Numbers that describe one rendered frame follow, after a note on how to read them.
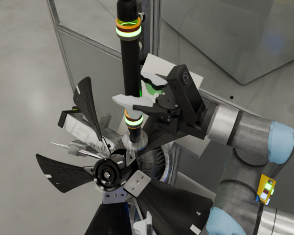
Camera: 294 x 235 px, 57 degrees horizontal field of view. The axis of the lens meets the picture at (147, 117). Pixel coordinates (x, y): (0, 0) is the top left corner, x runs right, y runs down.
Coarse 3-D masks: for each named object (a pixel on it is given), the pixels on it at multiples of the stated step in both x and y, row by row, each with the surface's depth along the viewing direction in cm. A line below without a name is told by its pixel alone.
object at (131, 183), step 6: (138, 174) 97; (144, 174) 98; (132, 180) 96; (144, 180) 96; (126, 186) 94; (132, 186) 94; (138, 186) 94; (144, 186) 95; (132, 192) 93; (138, 192) 93
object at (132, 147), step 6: (126, 132) 75; (144, 132) 75; (126, 138) 74; (144, 138) 74; (126, 144) 73; (132, 144) 73; (138, 144) 73; (144, 144) 73; (132, 150) 73; (138, 150) 73
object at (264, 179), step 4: (264, 176) 110; (260, 180) 109; (264, 180) 109; (260, 184) 108; (264, 184) 108; (272, 184) 108; (260, 188) 107; (264, 188) 107; (272, 188) 107; (260, 192) 106; (268, 192) 106; (260, 196) 105; (268, 196) 105; (264, 200) 103
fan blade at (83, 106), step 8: (88, 80) 95; (80, 88) 101; (88, 88) 95; (80, 96) 103; (88, 96) 97; (80, 104) 107; (88, 104) 98; (88, 112) 100; (88, 120) 108; (96, 120) 96; (96, 128) 98
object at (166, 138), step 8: (152, 120) 93; (144, 128) 96; (152, 128) 90; (168, 128) 84; (152, 136) 88; (160, 136) 86; (168, 136) 83; (176, 136) 82; (184, 136) 80; (152, 144) 87; (160, 144) 85; (144, 152) 88
